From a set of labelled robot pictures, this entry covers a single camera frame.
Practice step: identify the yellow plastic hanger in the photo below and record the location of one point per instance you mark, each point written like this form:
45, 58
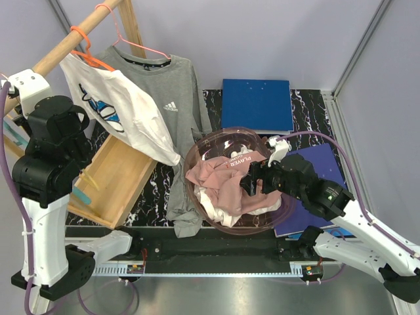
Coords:
89, 179

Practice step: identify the purple folder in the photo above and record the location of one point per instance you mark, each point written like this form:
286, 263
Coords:
314, 185

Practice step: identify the pink t shirt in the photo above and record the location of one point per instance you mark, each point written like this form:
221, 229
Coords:
220, 178

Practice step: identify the wooden rack frame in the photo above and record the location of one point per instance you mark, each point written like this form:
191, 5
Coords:
52, 58

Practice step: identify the white t shirt blue graphic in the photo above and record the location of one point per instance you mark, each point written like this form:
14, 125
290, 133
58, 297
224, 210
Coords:
122, 108

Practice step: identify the pink wire hanger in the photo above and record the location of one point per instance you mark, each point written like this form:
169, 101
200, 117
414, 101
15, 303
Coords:
132, 32

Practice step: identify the blue folder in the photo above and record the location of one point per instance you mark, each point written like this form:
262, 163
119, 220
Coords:
261, 105

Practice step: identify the teal plastic hanger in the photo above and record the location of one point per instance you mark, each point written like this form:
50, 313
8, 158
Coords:
16, 140

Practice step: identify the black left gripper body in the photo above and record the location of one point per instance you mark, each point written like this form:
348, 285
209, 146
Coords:
31, 130

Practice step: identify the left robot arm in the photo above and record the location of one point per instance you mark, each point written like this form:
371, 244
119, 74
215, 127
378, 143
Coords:
57, 152

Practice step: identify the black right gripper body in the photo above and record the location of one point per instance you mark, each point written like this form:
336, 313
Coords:
272, 177

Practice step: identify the wooden box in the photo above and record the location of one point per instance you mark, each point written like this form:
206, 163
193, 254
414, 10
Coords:
121, 172

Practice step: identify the clear pink plastic basin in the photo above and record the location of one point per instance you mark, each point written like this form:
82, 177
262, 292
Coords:
224, 143

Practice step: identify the orange plastic hanger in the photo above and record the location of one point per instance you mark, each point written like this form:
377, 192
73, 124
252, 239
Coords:
87, 56

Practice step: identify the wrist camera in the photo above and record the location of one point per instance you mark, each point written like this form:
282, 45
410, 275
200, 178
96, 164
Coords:
279, 149
29, 88

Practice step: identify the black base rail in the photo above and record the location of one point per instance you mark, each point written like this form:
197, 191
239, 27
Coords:
212, 252

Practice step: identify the wooden clothes rail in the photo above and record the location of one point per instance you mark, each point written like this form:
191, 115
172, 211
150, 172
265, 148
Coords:
33, 38

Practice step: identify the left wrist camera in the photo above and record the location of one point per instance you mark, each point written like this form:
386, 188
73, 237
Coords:
29, 88

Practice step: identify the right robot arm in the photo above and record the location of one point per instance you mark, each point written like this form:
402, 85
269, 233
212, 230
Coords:
383, 253

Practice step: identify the grey adidas t shirt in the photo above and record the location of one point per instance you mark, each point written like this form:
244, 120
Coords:
172, 83

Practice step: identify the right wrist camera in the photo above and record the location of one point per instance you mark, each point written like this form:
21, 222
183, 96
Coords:
279, 149

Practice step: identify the white t shirt red print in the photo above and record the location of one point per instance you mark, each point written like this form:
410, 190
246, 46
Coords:
216, 214

